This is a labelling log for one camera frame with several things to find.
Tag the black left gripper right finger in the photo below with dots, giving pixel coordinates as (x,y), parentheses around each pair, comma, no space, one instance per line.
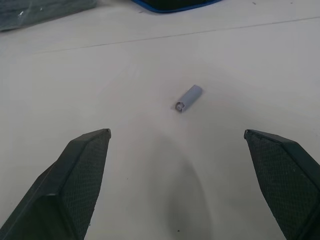
(285,185)

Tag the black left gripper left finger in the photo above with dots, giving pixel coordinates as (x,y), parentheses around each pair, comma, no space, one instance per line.
(62,190)

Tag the dark plastic bag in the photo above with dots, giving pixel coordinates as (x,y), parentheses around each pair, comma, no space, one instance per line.
(37,12)

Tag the black case with blue trim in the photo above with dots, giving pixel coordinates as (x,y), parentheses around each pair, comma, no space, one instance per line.
(172,5)

